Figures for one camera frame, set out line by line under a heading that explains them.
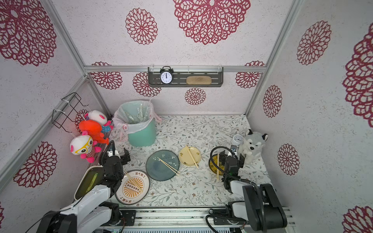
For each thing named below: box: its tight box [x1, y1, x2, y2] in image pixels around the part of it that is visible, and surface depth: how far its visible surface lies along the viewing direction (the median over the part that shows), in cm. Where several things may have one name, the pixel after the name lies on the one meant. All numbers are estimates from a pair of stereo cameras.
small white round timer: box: [231, 133, 244, 147], surface depth 104 cm
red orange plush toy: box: [78, 119, 110, 146], surface depth 92 cm
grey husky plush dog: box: [237, 128, 269, 165], surface depth 85 cm
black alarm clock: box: [159, 65, 174, 85], surface depth 92 cm
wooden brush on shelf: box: [186, 75, 213, 85], surface depth 93 cm
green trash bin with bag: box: [112, 100, 162, 148], surface depth 93 cm
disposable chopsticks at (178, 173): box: [156, 156, 181, 177], surface depth 91 cm
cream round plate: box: [178, 146, 202, 166], surface depth 98 cm
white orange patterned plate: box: [115, 169, 151, 205], surface depth 84 cm
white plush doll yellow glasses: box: [69, 130, 102, 164], surface depth 83 cm
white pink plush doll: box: [84, 109, 114, 133], surface depth 97 cm
